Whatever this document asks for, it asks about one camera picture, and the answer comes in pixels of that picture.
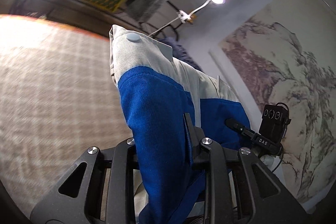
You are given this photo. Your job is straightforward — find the plaid bed cover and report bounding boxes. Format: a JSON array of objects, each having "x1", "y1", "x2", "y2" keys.
[{"x1": 0, "y1": 15, "x2": 131, "y2": 216}]

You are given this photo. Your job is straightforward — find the white clip lamp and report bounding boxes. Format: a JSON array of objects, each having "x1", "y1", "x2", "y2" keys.
[{"x1": 149, "y1": 0, "x2": 226, "y2": 37}]

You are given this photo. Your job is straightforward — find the right hand in knit glove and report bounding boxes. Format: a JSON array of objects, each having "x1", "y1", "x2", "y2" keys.
[{"x1": 260, "y1": 155, "x2": 279, "y2": 170}]

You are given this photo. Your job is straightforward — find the blue and grey jacket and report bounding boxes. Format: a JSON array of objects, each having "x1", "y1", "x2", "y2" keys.
[{"x1": 109, "y1": 25, "x2": 250, "y2": 223}]

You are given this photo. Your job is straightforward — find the pile of dark blue clothes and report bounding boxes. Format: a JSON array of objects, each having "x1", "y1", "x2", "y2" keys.
[{"x1": 159, "y1": 37, "x2": 202, "y2": 72}]

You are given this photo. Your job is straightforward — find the landscape painting wall mural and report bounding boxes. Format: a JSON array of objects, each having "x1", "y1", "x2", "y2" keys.
[{"x1": 219, "y1": 0, "x2": 335, "y2": 203}]

